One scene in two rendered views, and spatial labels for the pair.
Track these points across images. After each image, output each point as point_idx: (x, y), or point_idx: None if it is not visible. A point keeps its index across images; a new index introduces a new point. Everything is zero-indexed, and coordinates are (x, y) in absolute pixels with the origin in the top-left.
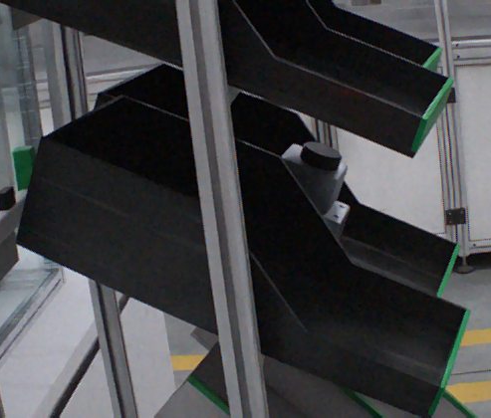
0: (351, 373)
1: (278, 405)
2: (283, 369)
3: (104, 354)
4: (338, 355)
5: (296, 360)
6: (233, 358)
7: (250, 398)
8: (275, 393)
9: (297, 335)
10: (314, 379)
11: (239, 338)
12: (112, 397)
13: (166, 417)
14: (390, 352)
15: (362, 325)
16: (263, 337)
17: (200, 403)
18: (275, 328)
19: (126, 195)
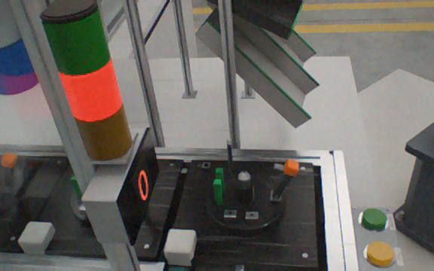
0: (261, 21)
1: (235, 31)
2: (237, 18)
3: (174, 10)
4: (257, 15)
5: (242, 16)
6: (223, 14)
7: (227, 28)
8: (234, 26)
9: (243, 7)
10: (248, 22)
11: (225, 7)
12: (176, 26)
13: (199, 34)
14: (274, 15)
15: (265, 4)
16: (233, 7)
17: (210, 29)
18: (236, 4)
19: None
